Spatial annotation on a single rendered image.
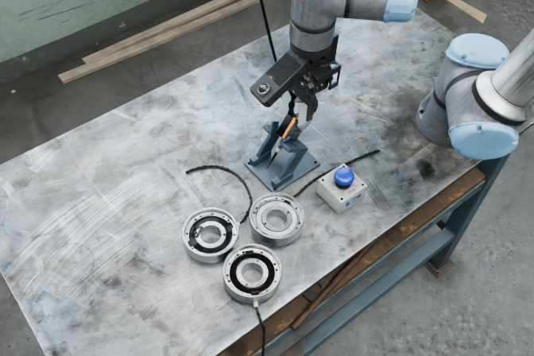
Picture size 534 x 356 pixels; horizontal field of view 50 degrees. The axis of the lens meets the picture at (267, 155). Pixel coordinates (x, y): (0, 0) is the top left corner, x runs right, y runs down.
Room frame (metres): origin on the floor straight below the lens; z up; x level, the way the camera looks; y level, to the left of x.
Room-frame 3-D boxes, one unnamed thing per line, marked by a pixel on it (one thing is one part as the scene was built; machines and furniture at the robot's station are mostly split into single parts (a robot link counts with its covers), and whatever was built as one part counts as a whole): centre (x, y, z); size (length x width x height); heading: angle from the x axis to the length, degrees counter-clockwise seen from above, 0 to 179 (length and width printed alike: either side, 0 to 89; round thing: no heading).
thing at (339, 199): (0.67, -0.16, 0.82); 0.08 x 0.07 x 0.05; 130
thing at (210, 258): (0.54, 0.10, 0.82); 0.10 x 0.10 x 0.04
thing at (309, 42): (0.77, -0.06, 1.14); 0.08 x 0.08 x 0.05
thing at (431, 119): (0.88, -0.41, 0.85); 0.15 x 0.15 x 0.10
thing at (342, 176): (0.66, -0.15, 0.85); 0.04 x 0.04 x 0.05
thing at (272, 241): (0.58, -0.02, 0.82); 0.10 x 0.10 x 0.04
